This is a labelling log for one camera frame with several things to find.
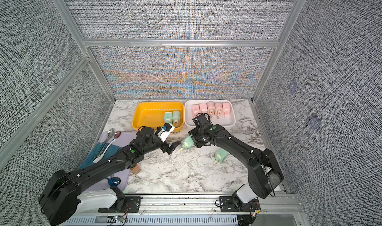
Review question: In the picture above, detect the green sharpener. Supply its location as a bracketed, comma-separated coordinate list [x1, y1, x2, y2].
[172, 111, 181, 127]
[164, 112, 173, 124]
[181, 135, 195, 150]
[214, 148, 230, 164]

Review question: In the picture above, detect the white plastic storage box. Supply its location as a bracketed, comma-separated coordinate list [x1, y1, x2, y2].
[184, 100, 236, 127]

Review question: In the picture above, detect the yellow plastic storage box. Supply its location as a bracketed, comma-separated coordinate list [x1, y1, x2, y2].
[132, 101, 185, 132]

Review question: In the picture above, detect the pink pencil sharpener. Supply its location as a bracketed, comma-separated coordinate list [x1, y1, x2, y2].
[222, 102, 231, 117]

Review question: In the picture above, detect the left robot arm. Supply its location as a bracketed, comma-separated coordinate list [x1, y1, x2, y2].
[38, 127, 181, 226]

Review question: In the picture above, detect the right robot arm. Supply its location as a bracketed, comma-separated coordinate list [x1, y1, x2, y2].
[189, 124, 284, 205]

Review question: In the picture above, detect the small brown jar black lid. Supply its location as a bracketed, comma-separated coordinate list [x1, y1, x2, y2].
[131, 164, 141, 175]

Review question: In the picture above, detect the lilac plastic tray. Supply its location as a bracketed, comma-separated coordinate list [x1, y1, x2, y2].
[79, 131, 136, 192]

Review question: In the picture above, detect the red spoon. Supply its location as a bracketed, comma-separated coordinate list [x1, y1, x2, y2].
[114, 131, 121, 139]

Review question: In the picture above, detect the silver metal spoon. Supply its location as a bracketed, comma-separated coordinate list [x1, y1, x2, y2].
[102, 128, 115, 149]

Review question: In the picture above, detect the blue round object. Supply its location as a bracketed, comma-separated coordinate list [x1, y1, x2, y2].
[107, 177, 121, 187]

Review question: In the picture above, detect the teal cloth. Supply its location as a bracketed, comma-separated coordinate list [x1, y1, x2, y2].
[79, 142, 121, 170]

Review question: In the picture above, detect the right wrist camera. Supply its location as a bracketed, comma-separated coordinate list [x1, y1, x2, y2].
[193, 113, 210, 128]

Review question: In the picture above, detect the aluminium front rail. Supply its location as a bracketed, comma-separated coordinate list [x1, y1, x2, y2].
[63, 193, 309, 226]

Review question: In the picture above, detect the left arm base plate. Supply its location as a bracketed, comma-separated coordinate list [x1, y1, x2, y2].
[98, 196, 141, 213]

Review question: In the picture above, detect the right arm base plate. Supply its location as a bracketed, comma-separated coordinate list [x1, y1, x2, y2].
[215, 196, 261, 213]

